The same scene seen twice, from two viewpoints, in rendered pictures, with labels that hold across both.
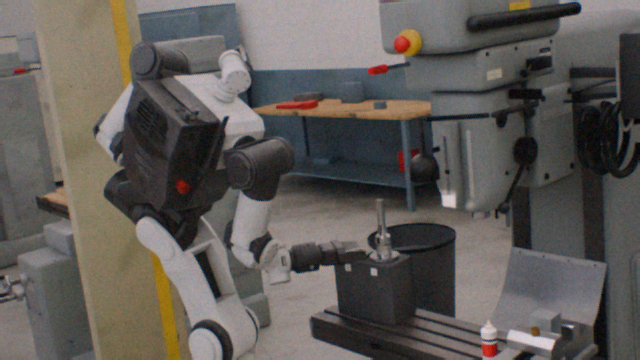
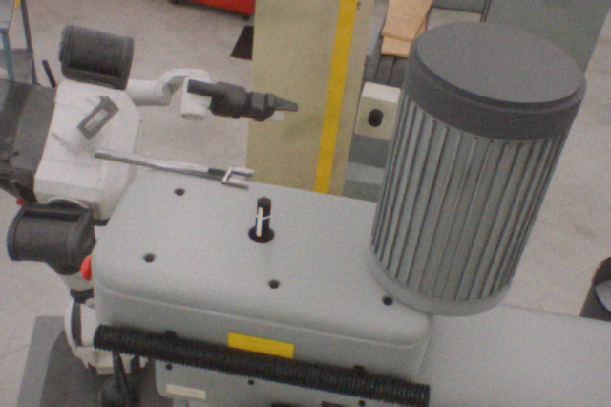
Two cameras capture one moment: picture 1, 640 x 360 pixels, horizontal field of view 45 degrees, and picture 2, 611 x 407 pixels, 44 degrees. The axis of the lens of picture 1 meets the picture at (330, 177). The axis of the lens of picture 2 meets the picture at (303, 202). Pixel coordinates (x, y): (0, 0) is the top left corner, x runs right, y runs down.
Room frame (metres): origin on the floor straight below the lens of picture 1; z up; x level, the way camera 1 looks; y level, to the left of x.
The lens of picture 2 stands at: (1.47, -0.99, 2.59)
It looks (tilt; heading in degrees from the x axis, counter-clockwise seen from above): 39 degrees down; 47
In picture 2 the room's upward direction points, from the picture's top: 7 degrees clockwise
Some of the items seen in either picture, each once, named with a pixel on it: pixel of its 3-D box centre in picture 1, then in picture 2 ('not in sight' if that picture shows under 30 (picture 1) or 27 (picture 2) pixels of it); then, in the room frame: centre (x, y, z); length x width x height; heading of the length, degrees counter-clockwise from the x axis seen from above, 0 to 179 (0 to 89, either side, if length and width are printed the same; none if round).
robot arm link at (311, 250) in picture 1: (322, 255); not in sight; (2.23, 0.05, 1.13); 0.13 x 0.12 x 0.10; 11
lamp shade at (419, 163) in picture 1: (424, 166); (119, 394); (1.81, -0.23, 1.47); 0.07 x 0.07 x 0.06
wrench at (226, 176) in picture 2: not in sight; (173, 165); (1.94, -0.19, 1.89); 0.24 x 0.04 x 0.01; 133
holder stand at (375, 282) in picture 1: (374, 283); not in sight; (2.30, -0.10, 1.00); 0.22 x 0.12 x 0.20; 49
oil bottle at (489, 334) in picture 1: (489, 339); not in sight; (1.91, -0.37, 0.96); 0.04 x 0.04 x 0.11
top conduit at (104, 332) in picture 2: (526, 15); (261, 364); (1.89, -0.51, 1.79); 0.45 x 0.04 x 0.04; 133
